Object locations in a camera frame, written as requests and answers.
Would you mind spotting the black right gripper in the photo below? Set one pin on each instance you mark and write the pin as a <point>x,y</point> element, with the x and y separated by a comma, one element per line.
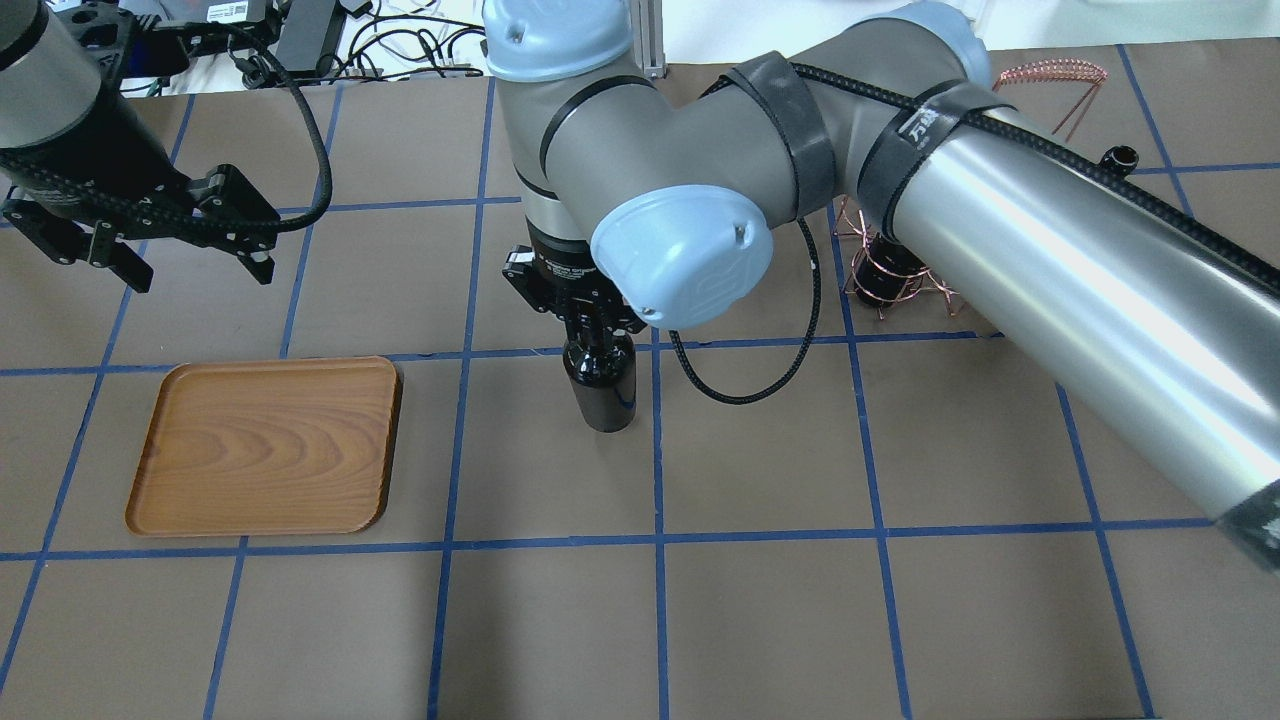
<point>558,268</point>

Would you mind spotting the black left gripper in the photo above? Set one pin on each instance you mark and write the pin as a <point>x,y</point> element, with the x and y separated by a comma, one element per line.
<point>118,168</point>

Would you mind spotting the dark wine bottle carried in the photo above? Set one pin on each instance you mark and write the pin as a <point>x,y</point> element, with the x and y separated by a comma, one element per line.
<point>603,381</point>

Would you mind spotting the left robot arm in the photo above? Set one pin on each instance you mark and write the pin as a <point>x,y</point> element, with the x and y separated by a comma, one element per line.
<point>64,111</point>

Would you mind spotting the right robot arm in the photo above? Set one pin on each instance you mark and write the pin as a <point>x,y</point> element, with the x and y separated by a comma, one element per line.
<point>1166,329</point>

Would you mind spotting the wooden tray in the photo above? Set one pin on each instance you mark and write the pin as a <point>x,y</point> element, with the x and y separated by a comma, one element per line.
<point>268,448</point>

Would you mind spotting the dark wine bottle in basket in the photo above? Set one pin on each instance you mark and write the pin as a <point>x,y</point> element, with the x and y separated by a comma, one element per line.
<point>884,273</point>

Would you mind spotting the copper wire wine basket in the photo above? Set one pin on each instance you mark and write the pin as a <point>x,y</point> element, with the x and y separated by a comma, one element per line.
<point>852,222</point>

